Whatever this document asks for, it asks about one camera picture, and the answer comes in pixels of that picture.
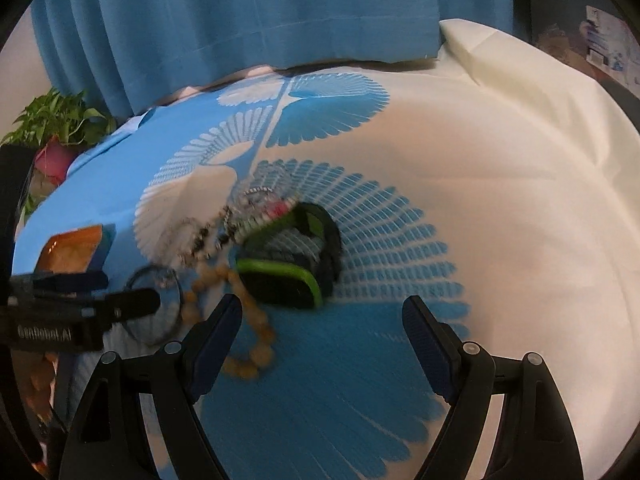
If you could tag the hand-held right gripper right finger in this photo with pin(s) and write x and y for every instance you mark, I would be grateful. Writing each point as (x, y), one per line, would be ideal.
(429, 355)

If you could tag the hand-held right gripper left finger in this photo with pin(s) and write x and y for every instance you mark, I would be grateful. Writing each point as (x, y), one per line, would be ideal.
(215, 347)

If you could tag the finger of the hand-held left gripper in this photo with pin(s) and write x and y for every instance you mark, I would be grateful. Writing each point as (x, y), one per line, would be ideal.
(135, 302)
(75, 281)

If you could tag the gold tin box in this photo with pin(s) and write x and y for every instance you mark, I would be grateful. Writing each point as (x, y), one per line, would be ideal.
(72, 250)

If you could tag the thin dark bangle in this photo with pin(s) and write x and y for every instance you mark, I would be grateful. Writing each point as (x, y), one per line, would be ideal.
(175, 310)

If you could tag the person's left hand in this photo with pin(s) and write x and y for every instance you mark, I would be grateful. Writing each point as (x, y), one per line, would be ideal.
(40, 382)

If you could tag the black green wristband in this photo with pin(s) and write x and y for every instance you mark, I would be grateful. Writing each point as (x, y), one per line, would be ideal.
(295, 270)

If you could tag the blue white printed tablecloth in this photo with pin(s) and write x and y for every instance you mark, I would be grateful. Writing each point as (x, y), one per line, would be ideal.
(475, 210)

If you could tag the green plant in pink pot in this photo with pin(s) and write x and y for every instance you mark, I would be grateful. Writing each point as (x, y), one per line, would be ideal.
(55, 125)

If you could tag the blue curtain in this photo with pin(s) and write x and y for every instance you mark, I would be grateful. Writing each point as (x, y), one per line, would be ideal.
(250, 25)

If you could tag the printed white blue box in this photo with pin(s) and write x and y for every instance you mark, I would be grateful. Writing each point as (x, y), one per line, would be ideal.
(607, 40)

